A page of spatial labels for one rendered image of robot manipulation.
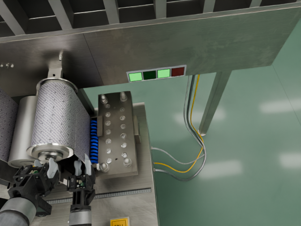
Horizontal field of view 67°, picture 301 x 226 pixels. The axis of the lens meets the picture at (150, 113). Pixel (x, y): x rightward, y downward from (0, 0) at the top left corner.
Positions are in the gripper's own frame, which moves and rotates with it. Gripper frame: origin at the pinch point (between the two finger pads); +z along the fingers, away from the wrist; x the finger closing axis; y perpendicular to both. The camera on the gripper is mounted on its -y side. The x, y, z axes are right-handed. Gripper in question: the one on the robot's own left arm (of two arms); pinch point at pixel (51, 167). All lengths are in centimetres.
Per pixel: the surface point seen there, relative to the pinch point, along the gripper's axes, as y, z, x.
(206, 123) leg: -42, 103, -80
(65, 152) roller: 4.5, 0.7, -5.5
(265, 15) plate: 38, 16, -77
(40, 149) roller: 8.1, -2.2, 0.4
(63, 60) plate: 31.0, 22.3, -5.2
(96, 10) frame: 46, 20, -21
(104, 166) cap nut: -10.5, 12.3, -13.8
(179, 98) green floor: -34, 151, -67
